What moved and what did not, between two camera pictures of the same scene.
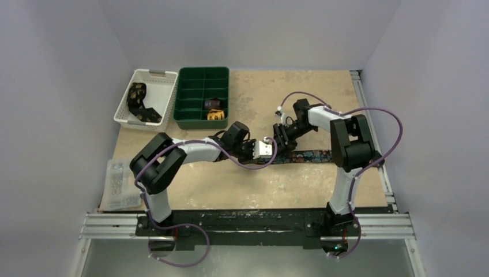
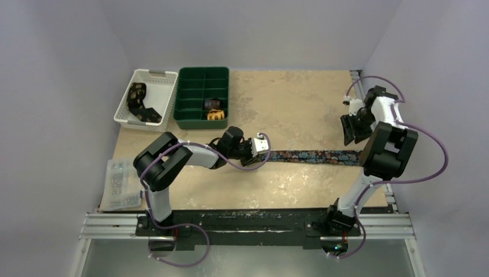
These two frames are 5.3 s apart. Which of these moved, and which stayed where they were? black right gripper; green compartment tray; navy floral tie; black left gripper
Moved: black right gripper
Stayed: green compartment tray; navy floral tie; black left gripper
